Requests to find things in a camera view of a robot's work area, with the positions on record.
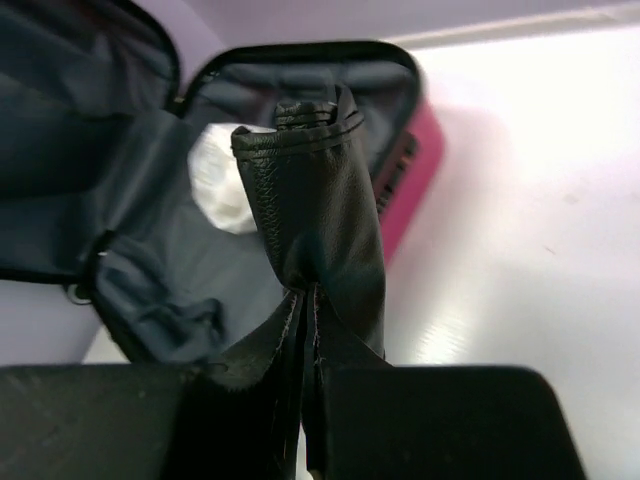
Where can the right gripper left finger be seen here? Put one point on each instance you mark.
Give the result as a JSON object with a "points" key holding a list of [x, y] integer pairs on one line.
{"points": [[100, 422]]}

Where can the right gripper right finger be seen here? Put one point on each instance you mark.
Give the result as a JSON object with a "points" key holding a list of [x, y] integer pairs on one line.
{"points": [[477, 422]]}

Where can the white cloth bundle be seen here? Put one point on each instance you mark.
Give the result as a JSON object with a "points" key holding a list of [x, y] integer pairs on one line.
{"points": [[216, 185]]}

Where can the black leather pouch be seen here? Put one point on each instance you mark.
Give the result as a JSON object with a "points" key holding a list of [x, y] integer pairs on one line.
{"points": [[302, 374]]}

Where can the pink teal kids suitcase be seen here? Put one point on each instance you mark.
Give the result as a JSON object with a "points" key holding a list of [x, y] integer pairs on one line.
{"points": [[98, 218]]}

